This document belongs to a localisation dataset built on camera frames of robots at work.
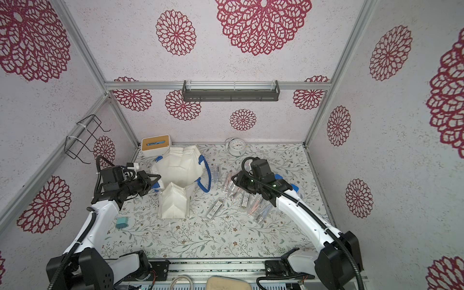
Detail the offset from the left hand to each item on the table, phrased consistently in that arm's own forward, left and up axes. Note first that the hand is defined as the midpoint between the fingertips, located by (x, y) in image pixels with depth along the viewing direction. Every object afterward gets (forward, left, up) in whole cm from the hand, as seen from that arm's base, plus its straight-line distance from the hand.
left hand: (162, 177), depth 80 cm
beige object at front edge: (-38, -27, -15) cm, 49 cm away
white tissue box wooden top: (+35, +18, -17) cm, 43 cm away
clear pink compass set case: (-5, -30, -1) cm, 31 cm away
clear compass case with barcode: (-2, -38, -18) cm, 42 cm away
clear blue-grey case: (+15, -22, -19) cm, 33 cm away
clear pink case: (-6, -45, -20) cm, 50 cm away
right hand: (-2, -32, +1) cm, 32 cm away
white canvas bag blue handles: (+17, 0, -18) cm, 25 cm away
